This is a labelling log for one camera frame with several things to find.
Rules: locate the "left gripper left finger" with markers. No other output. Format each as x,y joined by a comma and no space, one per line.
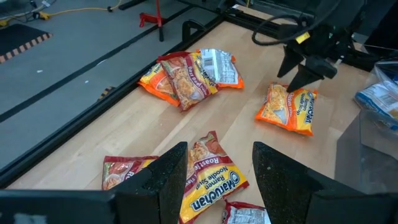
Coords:
161,193

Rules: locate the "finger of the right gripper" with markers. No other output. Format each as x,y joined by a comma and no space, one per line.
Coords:
314,70
290,60

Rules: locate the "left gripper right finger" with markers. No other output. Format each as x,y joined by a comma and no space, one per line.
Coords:
280,186

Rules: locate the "red Maruchan beef noodle pack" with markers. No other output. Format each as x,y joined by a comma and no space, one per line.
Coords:
186,84
245,214
121,171
211,180

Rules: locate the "orange Maruchan chicken noodle pack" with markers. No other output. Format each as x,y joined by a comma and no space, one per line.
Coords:
220,68
155,84
286,109

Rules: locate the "grey translucent plastic bin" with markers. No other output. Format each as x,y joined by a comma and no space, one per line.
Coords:
351,174

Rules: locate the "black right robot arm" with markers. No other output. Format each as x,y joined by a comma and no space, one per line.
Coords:
342,12

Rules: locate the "black hazard-striped floor mat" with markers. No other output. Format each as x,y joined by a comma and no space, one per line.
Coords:
18,40
107,92

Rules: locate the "red floor stand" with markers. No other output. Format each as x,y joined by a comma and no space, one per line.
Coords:
147,18

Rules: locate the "black metal table frame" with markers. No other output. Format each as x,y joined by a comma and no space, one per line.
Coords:
62,133

